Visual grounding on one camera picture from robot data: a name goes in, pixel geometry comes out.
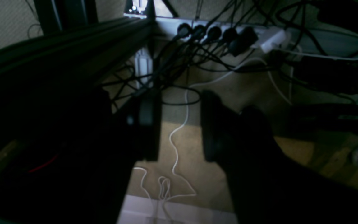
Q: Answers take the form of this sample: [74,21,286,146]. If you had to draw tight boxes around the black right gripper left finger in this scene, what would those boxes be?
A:
[114,89,162,222]

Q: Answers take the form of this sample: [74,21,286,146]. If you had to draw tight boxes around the white cable on floor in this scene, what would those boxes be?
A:
[132,58,293,218]

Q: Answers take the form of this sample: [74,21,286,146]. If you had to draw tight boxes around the white power strip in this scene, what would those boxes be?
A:
[154,17,293,53]

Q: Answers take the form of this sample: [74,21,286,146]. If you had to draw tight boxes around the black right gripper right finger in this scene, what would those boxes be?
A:
[200,91,358,224]

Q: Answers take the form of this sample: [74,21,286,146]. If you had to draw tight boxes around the black aluminium frame beam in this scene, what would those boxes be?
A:
[0,17,155,89]

